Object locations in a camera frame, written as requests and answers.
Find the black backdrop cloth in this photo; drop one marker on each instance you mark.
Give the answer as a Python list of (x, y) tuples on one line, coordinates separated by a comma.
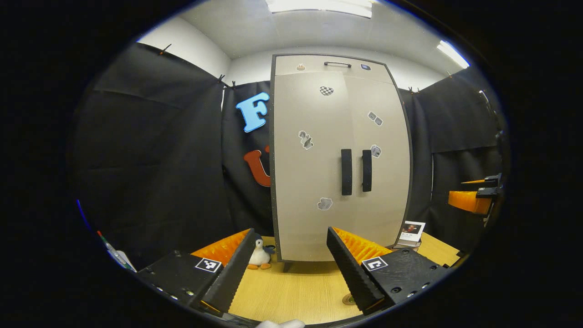
[(150, 159)]

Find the round brown coaster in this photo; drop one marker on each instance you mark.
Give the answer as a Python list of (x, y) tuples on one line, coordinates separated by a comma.
[(345, 301)]

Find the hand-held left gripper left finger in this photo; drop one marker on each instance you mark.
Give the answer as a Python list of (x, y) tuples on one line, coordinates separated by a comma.
[(227, 278)]

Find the white panel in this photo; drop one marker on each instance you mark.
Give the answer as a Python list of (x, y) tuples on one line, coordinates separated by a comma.
[(122, 260)]

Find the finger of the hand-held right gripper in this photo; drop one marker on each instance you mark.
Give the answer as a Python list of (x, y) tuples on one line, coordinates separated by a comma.
[(469, 202), (473, 181)]

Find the white duck plush toy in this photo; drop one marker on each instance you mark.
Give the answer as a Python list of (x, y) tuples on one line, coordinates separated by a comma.
[(259, 256)]

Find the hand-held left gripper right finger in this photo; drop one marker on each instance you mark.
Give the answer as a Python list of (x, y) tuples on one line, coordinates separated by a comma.
[(353, 273)]

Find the grey cabinet door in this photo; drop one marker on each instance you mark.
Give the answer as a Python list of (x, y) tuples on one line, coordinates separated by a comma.
[(387, 191), (305, 182)]

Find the large ceiling light panel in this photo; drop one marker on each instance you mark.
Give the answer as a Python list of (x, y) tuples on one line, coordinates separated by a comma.
[(319, 5)]

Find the grey cabinet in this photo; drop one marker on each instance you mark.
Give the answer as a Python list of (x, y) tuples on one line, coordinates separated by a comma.
[(319, 218)]

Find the small ceiling light panel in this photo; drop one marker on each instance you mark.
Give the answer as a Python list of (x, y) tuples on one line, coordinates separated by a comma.
[(453, 53)]

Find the grey cabinet drawer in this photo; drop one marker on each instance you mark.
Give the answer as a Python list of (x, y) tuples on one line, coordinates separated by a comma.
[(314, 64)]

